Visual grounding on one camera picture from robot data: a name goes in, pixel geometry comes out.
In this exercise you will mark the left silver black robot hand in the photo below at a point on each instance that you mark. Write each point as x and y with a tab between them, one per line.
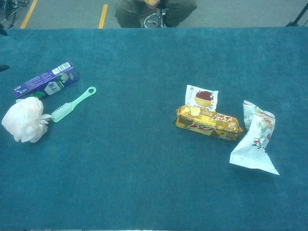
3	68

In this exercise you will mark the purple toothpaste box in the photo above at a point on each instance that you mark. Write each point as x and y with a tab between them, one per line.
45	79

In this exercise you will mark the white bath loofah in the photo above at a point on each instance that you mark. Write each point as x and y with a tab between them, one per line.
24	120

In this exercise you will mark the light green brush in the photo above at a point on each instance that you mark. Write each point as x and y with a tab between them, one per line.
72	106

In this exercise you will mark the small white pastry packet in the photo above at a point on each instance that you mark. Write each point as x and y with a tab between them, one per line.
202	97

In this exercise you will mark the gold foil snack pack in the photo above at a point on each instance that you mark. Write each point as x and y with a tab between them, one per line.
207	122

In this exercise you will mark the white and red snack bag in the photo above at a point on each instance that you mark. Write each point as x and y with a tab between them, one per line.
252	149

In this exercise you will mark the dark metal rack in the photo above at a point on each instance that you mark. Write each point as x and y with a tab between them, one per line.
10	12

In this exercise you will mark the seated person in green trousers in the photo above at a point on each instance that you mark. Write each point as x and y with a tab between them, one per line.
130	12

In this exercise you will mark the chrome stool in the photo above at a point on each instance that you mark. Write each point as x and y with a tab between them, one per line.
160	14

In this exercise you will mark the teal table cloth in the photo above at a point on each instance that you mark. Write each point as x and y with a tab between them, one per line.
120	187

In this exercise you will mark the black tripod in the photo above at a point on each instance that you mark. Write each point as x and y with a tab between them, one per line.
300	13

